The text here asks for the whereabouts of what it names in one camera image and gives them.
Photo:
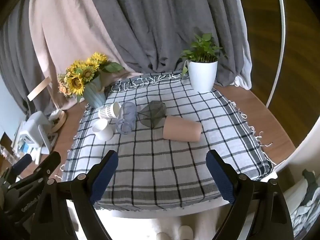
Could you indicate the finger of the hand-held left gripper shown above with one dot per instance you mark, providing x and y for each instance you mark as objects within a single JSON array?
[
  {"x": 23, "y": 163},
  {"x": 45, "y": 166}
]

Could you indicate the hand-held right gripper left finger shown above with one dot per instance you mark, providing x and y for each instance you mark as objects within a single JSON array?
[{"x": 105, "y": 180}]

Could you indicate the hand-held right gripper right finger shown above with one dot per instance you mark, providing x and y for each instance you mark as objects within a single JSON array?
[{"x": 220, "y": 180}]

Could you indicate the pink cup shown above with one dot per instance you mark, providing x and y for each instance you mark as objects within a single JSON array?
[{"x": 182, "y": 128}]

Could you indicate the plain white cup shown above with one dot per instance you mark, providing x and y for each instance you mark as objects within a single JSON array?
[{"x": 103, "y": 131}]

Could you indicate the clear glass cup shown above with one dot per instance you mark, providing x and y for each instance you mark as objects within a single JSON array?
[{"x": 127, "y": 117}]

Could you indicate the white patterned cup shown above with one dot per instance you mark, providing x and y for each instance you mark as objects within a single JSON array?
[{"x": 106, "y": 112}]

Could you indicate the dark green glass cup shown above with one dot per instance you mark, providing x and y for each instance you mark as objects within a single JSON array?
[{"x": 151, "y": 113}]

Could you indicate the white box device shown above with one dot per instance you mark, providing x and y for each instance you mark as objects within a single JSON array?
[{"x": 32, "y": 133}]

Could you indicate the checkered cloth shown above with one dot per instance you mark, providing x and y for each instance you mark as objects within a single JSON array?
[{"x": 162, "y": 170}]

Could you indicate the white slipper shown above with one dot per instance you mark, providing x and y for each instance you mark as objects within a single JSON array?
[{"x": 185, "y": 232}]

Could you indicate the wooden bar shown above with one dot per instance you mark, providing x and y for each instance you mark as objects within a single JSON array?
[{"x": 38, "y": 89}]

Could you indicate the blue ribbed vase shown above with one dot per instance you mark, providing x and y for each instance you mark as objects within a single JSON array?
[{"x": 94, "y": 95}]

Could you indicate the patterned clothing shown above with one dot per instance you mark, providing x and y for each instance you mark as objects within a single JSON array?
[{"x": 306, "y": 205}]

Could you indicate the sunflower bouquet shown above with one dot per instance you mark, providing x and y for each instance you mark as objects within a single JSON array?
[{"x": 80, "y": 75}]

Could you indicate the white plant pot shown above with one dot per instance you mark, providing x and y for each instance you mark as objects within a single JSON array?
[{"x": 202, "y": 76}]

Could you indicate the green leafy plant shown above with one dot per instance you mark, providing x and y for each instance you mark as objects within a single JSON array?
[{"x": 202, "y": 48}]

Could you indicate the beige curtain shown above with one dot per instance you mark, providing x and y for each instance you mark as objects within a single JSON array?
[{"x": 67, "y": 35}]

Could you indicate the white hoop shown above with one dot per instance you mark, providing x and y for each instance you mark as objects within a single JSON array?
[{"x": 279, "y": 42}]

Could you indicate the grey curtain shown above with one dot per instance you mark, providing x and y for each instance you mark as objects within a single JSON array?
[{"x": 155, "y": 25}]

